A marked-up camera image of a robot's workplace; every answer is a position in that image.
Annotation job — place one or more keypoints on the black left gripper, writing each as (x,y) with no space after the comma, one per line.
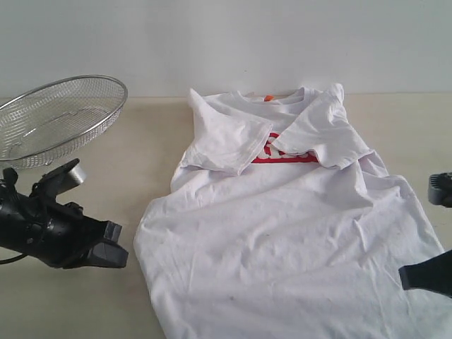
(60,240)

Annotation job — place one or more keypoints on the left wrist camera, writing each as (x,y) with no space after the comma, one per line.
(61,179)

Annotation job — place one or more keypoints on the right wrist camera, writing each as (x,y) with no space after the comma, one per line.
(439,189)

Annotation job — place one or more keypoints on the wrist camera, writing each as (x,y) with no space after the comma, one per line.
(61,179)
(439,189)

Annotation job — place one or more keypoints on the white printed t-shirt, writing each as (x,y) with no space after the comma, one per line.
(281,222)

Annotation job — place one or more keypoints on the metal mesh basket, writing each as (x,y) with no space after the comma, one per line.
(56,119)

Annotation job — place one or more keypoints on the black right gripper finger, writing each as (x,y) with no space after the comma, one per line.
(433,275)

